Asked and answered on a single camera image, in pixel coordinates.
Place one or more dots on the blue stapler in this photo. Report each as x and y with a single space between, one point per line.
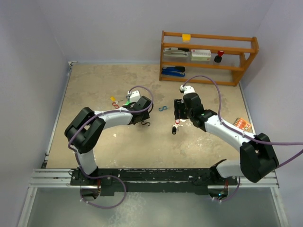
178 71

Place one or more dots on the grey stapler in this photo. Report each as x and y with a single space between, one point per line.
176 52

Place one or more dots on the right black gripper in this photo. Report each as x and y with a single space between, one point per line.
179 105

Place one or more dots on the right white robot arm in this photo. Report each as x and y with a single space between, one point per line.
256 158

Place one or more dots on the yellow lid jar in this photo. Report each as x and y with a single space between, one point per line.
186 38

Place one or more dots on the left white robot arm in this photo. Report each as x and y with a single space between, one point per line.
84 131

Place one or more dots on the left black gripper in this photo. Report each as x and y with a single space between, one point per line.
145 117

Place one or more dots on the wooden shelf rack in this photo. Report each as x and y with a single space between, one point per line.
226 58

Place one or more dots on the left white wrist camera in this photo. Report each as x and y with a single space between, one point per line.
134 96

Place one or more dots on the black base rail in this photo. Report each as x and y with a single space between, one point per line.
200 181

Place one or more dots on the red black stamp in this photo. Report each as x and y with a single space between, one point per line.
218 57

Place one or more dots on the orange packet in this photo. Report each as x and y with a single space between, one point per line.
242 124

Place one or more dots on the white cardboard box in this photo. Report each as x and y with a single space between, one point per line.
200 55

